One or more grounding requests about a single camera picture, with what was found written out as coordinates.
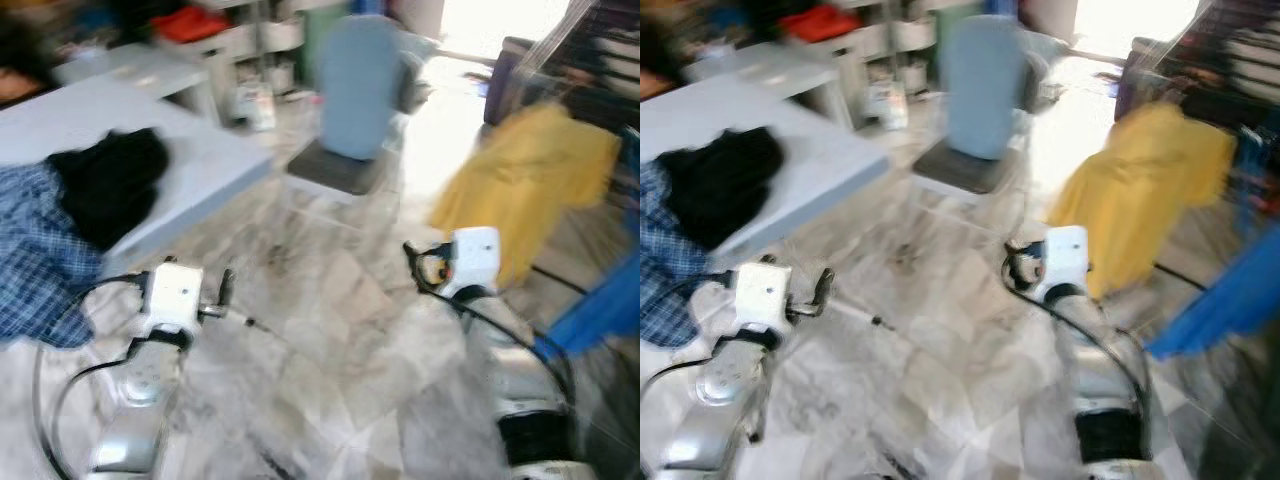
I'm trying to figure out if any blue plaid shirt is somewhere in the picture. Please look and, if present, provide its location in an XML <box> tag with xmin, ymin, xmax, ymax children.
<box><xmin>0</xmin><ymin>162</ymin><xmax>106</xmax><ymax>349</ymax></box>
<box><xmin>640</xmin><ymin>160</ymin><xmax>716</xmax><ymax>346</ymax></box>

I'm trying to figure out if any grey folding chair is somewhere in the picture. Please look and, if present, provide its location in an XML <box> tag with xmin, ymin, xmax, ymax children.
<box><xmin>285</xmin><ymin>15</ymin><xmax>426</xmax><ymax>201</ymax></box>
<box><xmin>912</xmin><ymin>15</ymin><xmax>1051</xmax><ymax>196</ymax></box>

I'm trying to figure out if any white folding table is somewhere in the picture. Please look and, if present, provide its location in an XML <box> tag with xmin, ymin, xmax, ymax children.
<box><xmin>640</xmin><ymin>75</ymin><xmax>891</xmax><ymax>271</ymax></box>
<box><xmin>0</xmin><ymin>78</ymin><xmax>273</xmax><ymax>276</ymax></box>

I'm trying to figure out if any yellow shirt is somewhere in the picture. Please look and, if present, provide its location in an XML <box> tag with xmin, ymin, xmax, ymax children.
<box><xmin>430</xmin><ymin>100</ymin><xmax>623</xmax><ymax>291</ymax></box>
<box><xmin>1048</xmin><ymin>100</ymin><xmax>1239</xmax><ymax>299</ymax></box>

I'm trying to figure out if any black garment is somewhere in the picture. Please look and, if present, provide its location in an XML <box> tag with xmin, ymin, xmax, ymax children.
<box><xmin>45</xmin><ymin>128</ymin><xmax>171</xmax><ymax>251</ymax></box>
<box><xmin>658</xmin><ymin>127</ymin><xmax>786</xmax><ymax>251</ymax></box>

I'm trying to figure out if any white printed plastic bag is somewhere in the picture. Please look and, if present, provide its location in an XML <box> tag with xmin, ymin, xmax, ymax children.
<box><xmin>865</xmin><ymin>80</ymin><xmax>909</xmax><ymax>131</ymax></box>
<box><xmin>235</xmin><ymin>80</ymin><xmax>276</xmax><ymax>131</ymax></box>

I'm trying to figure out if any bright blue garment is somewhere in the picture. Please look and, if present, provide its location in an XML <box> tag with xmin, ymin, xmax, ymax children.
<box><xmin>1145</xmin><ymin>225</ymin><xmax>1280</xmax><ymax>361</ymax></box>
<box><xmin>535</xmin><ymin>235</ymin><xmax>641</xmax><ymax>359</ymax></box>

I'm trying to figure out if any purple cream sofa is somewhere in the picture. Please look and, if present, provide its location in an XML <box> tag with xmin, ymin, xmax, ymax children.
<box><xmin>1115</xmin><ymin>38</ymin><xmax>1166</xmax><ymax>121</ymax></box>
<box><xmin>485</xmin><ymin>38</ymin><xmax>541</xmax><ymax>126</ymax></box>

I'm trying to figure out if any white plastic storage box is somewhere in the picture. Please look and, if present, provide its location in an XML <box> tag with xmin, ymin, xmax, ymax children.
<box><xmin>170</xmin><ymin>38</ymin><xmax>239</xmax><ymax>121</ymax></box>
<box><xmin>800</xmin><ymin>38</ymin><xmax>866</xmax><ymax>126</ymax></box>

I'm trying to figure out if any small white side table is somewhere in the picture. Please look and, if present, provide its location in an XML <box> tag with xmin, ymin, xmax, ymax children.
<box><xmin>685</xmin><ymin>42</ymin><xmax>851</xmax><ymax>126</ymax></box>
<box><xmin>55</xmin><ymin>42</ymin><xmax>221</xmax><ymax>126</ymax></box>

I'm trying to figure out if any metal shelf with white bins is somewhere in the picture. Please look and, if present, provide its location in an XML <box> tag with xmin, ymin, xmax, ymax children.
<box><xmin>840</xmin><ymin>0</ymin><xmax>946</xmax><ymax>96</ymax></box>
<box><xmin>205</xmin><ymin>0</ymin><xmax>311</xmax><ymax>96</ymax></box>

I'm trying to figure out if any red folded cloth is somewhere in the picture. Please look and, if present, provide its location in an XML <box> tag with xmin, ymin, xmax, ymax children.
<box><xmin>150</xmin><ymin>5</ymin><xmax>231</xmax><ymax>43</ymax></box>
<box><xmin>778</xmin><ymin>5</ymin><xmax>863</xmax><ymax>43</ymax></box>

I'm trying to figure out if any black metal rack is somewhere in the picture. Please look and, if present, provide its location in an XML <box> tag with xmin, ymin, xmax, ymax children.
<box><xmin>1150</xmin><ymin>0</ymin><xmax>1280</xmax><ymax>136</ymax></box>
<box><xmin>520</xmin><ymin>0</ymin><xmax>641</xmax><ymax>136</ymax></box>

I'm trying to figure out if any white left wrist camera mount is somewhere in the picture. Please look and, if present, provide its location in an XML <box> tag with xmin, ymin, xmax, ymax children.
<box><xmin>140</xmin><ymin>258</ymin><xmax>206</xmax><ymax>339</ymax></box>
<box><xmin>733</xmin><ymin>258</ymin><xmax>796</xmax><ymax>336</ymax></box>

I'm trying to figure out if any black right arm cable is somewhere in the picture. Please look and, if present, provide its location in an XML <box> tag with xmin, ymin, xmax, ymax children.
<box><xmin>420</xmin><ymin>285</ymin><xmax>576</xmax><ymax>401</ymax></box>
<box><xmin>1020</xmin><ymin>285</ymin><xmax>1151</xmax><ymax>401</ymax></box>

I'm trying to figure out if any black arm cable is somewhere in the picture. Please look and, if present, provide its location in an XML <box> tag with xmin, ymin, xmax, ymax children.
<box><xmin>640</xmin><ymin>270</ymin><xmax>741</xmax><ymax>401</ymax></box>
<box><xmin>420</xmin><ymin>285</ymin><xmax>576</xmax><ymax>401</ymax></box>
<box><xmin>35</xmin><ymin>275</ymin><xmax>151</xmax><ymax>480</ymax></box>
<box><xmin>1020</xmin><ymin>285</ymin><xmax>1151</xmax><ymax>401</ymax></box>

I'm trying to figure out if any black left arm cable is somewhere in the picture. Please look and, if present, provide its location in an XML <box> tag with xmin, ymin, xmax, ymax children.
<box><xmin>640</xmin><ymin>270</ymin><xmax>741</xmax><ymax>401</ymax></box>
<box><xmin>35</xmin><ymin>275</ymin><xmax>151</xmax><ymax>480</ymax></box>

